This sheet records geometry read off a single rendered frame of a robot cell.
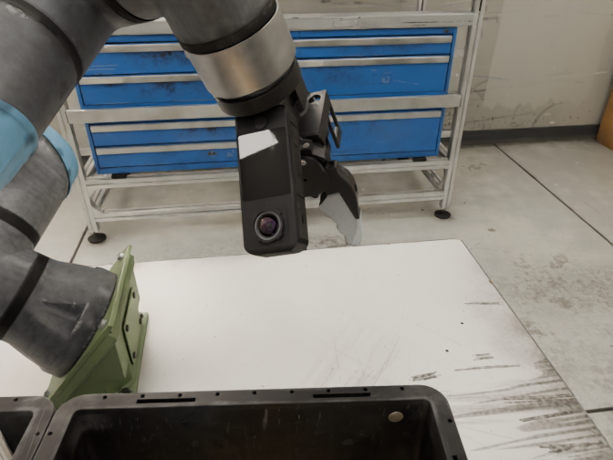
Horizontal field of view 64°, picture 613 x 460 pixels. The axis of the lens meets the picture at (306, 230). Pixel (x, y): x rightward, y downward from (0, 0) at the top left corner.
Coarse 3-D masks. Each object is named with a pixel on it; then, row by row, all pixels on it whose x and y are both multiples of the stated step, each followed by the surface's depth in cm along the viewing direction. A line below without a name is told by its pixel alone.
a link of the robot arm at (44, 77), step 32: (0, 0) 28; (0, 32) 27; (32, 32) 28; (0, 64) 27; (32, 64) 28; (64, 64) 30; (0, 96) 26; (32, 96) 28; (64, 96) 31; (0, 128) 26; (32, 128) 28; (0, 160) 27
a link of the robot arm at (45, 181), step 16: (48, 128) 65; (48, 144) 65; (64, 144) 66; (32, 160) 62; (48, 160) 64; (64, 160) 66; (16, 176) 61; (32, 176) 62; (48, 176) 64; (64, 176) 66; (0, 192) 60; (16, 192) 61; (32, 192) 62; (48, 192) 64; (64, 192) 67; (16, 208) 60; (32, 208) 62; (48, 208) 65; (32, 224) 62; (48, 224) 66
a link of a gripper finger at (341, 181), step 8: (336, 160) 42; (328, 168) 42; (336, 168) 41; (344, 168) 43; (336, 176) 42; (344, 176) 43; (352, 176) 44; (328, 184) 43; (336, 184) 43; (344, 184) 43; (352, 184) 43; (328, 192) 44; (336, 192) 44; (344, 192) 44; (352, 192) 44; (344, 200) 45; (352, 200) 44; (352, 208) 45
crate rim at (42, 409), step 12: (12, 396) 38; (24, 396) 38; (36, 396) 38; (0, 408) 37; (12, 408) 37; (24, 408) 37; (36, 408) 37; (48, 408) 37; (36, 420) 36; (48, 420) 36; (36, 432) 35; (24, 444) 35; (36, 444) 35; (12, 456) 34; (24, 456) 34
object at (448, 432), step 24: (72, 408) 37; (96, 408) 37; (120, 408) 37; (144, 408) 37; (168, 408) 37; (192, 408) 38; (216, 408) 38; (240, 408) 38; (264, 408) 38; (432, 408) 37; (48, 432) 35; (456, 432) 35; (48, 456) 34; (456, 456) 34
